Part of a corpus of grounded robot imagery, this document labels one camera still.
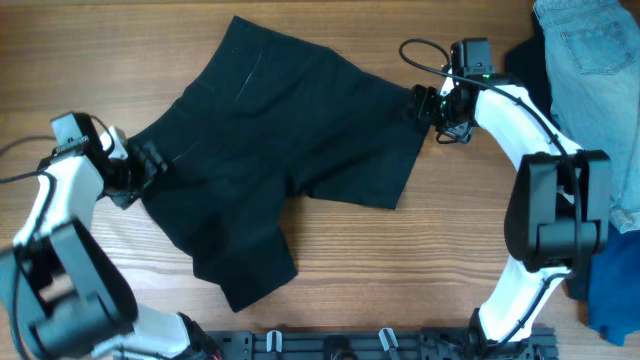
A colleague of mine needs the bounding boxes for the black shorts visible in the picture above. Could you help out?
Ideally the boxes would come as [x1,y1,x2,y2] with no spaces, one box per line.
[130,17,425,312]

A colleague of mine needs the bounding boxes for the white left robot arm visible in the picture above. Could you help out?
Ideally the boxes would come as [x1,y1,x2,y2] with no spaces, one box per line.
[1,136,220,359]

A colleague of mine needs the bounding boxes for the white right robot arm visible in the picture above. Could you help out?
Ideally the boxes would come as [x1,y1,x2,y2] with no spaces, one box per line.
[409,74,611,359]

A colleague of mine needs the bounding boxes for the black garment under pile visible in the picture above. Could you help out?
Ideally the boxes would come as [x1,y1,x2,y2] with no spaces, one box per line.
[504,11,559,128]

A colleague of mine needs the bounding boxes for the light blue jeans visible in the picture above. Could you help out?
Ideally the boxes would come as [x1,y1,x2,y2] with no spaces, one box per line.
[533,0,639,233]

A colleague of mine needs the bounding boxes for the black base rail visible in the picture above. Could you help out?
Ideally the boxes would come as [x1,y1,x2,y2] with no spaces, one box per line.
[199,326,561,360]

